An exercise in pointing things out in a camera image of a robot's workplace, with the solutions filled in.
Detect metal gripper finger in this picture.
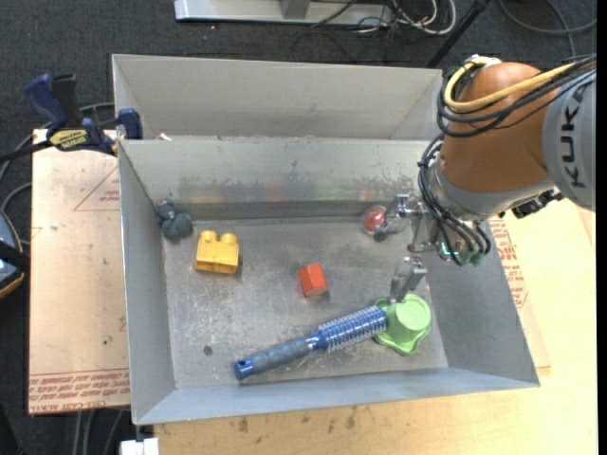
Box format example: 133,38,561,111
388,255,429,302
373,193,419,244

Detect red ball in clear shell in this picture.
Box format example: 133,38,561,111
361,205,389,234

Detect green plastic cup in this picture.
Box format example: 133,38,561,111
372,293,433,356

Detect red-orange block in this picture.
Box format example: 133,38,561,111
297,263,331,299

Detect blue round hairbrush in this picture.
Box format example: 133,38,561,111
232,303,390,381

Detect grey metal bin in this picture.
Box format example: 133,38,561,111
111,53,542,427

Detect yellow toy brick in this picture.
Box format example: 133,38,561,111
193,228,241,276

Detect dark grey toy animal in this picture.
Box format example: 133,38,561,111
156,200,194,244

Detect brown cardboard board red print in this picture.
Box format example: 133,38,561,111
28,128,554,416

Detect black cylinder on white bracket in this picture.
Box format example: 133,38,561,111
510,186,565,220

